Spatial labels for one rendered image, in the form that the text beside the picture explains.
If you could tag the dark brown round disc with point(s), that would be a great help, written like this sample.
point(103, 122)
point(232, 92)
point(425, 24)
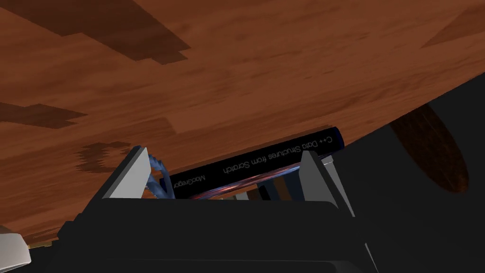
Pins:
point(432, 149)

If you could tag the brown wooden table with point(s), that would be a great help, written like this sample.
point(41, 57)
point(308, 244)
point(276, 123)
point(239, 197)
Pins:
point(242, 76)

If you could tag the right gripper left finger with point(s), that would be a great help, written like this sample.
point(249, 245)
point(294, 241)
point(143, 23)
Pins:
point(130, 176)

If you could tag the black book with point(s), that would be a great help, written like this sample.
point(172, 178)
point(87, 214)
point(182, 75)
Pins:
point(246, 168)

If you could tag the blue twisted object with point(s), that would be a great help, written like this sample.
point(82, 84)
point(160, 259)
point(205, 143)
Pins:
point(159, 178)

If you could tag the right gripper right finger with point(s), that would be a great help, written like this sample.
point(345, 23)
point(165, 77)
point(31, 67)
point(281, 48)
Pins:
point(316, 178)

